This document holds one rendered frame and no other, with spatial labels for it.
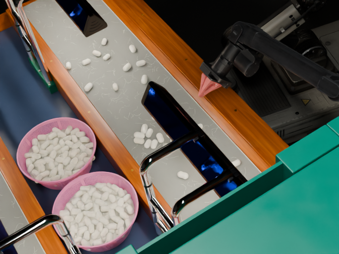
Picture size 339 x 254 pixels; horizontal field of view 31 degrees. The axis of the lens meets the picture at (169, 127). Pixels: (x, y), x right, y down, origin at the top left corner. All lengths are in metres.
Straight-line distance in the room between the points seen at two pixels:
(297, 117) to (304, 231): 1.79
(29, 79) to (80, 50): 0.23
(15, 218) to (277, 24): 1.11
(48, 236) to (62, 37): 0.89
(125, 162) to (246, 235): 1.37
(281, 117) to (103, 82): 0.70
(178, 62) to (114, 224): 0.66
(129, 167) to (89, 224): 0.22
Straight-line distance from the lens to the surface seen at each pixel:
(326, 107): 2.44
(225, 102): 2.07
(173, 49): 2.26
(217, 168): 1.50
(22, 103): 2.36
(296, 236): 0.62
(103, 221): 1.89
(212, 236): 0.62
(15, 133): 2.28
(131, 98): 2.16
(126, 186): 1.93
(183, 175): 1.91
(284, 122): 2.39
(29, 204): 1.96
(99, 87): 2.23
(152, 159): 1.51
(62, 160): 2.05
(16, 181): 2.03
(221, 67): 1.93
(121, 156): 1.98
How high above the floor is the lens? 2.33
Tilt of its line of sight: 51 degrees down
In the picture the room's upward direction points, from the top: 11 degrees counter-clockwise
